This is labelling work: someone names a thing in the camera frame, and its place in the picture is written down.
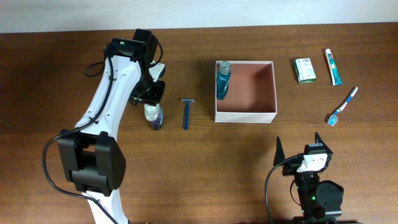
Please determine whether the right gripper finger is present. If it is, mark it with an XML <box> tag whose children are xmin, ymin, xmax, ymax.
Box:
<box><xmin>273</xmin><ymin>136</ymin><xmax>285</xmax><ymax>166</ymax></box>
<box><xmin>315</xmin><ymin>132</ymin><xmax>333</xmax><ymax>155</ymax></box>

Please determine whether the clear purple spray bottle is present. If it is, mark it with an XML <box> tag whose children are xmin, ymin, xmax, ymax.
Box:
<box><xmin>144</xmin><ymin>104</ymin><xmax>164</xmax><ymax>130</ymax></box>

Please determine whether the teal mouthwash bottle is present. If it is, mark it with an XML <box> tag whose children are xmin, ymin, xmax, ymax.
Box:
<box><xmin>216</xmin><ymin>61</ymin><xmax>231</xmax><ymax>100</ymax></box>

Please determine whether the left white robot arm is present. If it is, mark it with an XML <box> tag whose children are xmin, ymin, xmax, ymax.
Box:
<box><xmin>56</xmin><ymin>29</ymin><xmax>165</xmax><ymax>223</ymax></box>

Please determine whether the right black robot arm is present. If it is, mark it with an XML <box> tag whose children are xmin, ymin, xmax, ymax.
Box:
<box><xmin>273</xmin><ymin>133</ymin><xmax>344</xmax><ymax>223</ymax></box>

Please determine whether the blue white toothbrush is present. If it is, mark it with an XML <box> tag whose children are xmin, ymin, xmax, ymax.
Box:
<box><xmin>326</xmin><ymin>86</ymin><xmax>358</xmax><ymax>126</ymax></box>

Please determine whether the blue disposable razor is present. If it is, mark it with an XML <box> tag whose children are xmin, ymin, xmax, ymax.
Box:
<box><xmin>181</xmin><ymin>98</ymin><xmax>195</xmax><ymax>130</ymax></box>

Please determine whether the white teal toothpaste tube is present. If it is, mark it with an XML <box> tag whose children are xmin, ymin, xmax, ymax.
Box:
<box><xmin>325</xmin><ymin>49</ymin><xmax>343</xmax><ymax>86</ymax></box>

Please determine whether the white box pink interior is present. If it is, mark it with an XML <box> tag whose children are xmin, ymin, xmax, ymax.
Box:
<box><xmin>214</xmin><ymin>60</ymin><xmax>278</xmax><ymax>124</ymax></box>

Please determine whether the green white soap box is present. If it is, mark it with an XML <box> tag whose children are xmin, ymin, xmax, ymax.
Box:
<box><xmin>294</xmin><ymin>58</ymin><xmax>317</xmax><ymax>83</ymax></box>

